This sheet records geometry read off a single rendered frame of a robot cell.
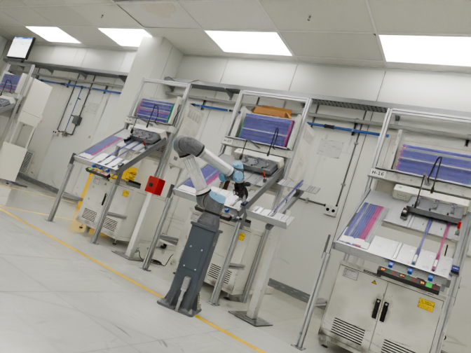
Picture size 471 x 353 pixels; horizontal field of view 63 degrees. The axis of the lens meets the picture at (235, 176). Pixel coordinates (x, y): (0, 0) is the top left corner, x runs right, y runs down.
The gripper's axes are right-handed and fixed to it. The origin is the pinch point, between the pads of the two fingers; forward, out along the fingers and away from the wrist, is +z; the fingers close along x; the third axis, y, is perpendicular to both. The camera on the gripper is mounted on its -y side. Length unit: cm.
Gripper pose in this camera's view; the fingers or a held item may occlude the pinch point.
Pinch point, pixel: (244, 201)
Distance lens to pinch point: 294.6
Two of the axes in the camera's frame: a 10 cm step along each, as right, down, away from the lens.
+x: 8.2, 2.2, -5.3
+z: 1.1, 8.4, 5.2
